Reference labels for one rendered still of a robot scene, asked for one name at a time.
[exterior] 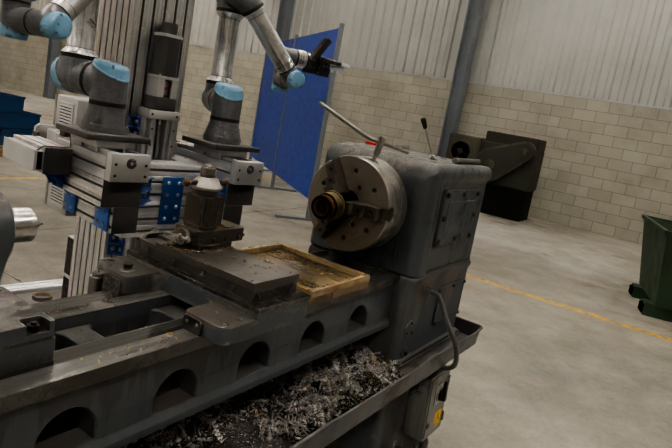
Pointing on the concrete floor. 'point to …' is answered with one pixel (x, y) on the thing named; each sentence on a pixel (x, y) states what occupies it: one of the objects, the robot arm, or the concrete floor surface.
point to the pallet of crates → (15, 118)
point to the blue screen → (295, 120)
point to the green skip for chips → (655, 270)
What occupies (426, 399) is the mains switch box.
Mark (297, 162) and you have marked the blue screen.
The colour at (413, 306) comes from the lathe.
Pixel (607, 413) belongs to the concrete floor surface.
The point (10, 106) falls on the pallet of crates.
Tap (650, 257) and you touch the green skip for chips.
